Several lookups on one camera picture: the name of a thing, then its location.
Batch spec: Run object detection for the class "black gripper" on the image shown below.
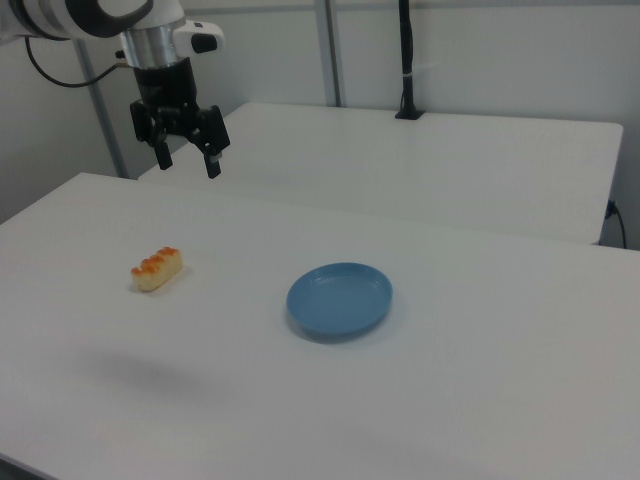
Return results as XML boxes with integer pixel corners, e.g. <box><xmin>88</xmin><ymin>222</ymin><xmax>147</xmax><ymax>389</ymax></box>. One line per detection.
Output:
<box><xmin>129</xmin><ymin>57</ymin><xmax>232</xmax><ymax>180</ymax></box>

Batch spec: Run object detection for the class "bread with orange topping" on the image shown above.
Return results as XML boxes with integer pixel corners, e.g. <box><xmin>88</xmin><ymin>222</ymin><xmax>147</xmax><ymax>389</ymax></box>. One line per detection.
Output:
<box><xmin>130</xmin><ymin>245</ymin><xmax>185</xmax><ymax>293</ymax></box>

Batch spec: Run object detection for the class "blue round plate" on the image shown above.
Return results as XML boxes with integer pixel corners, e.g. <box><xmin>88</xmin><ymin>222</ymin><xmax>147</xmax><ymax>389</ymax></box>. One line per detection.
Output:
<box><xmin>285</xmin><ymin>261</ymin><xmax>395</xmax><ymax>345</ymax></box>

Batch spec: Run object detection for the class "aluminium frame post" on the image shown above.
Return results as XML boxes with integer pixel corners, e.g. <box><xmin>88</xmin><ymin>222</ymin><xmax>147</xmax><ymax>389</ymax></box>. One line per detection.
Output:
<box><xmin>313</xmin><ymin>0</ymin><xmax>347</xmax><ymax>108</ymax></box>
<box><xmin>74</xmin><ymin>38</ymin><xmax>130</xmax><ymax>179</ymax></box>

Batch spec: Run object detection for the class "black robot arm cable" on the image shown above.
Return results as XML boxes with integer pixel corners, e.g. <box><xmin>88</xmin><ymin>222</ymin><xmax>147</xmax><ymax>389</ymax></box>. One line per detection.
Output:
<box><xmin>24</xmin><ymin>36</ymin><xmax>127</xmax><ymax>88</ymax></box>

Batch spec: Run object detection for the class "black camera stand pole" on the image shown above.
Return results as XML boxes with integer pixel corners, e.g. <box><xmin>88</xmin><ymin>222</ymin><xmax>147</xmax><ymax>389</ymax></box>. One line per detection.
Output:
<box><xmin>394</xmin><ymin>0</ymin><xmax>427</xmax><ymax>121</ymax></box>

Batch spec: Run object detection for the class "black wall power cable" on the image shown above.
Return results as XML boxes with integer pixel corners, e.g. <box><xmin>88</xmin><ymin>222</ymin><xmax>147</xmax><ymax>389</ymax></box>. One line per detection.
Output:
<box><xmin>606</xmin><ymin>199</ymin><xmax>629</xmax><ymax>249</ymax></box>

